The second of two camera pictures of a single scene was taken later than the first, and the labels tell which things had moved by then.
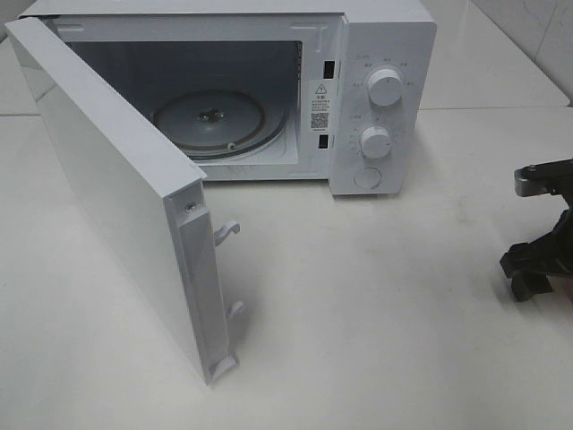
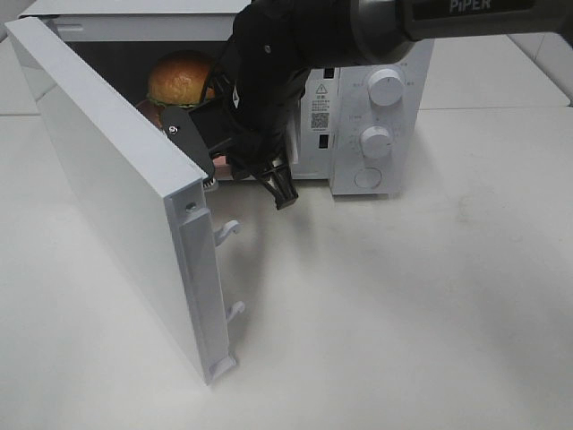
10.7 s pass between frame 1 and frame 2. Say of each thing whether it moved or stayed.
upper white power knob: stayed
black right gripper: moved
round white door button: stayed
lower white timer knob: stayed
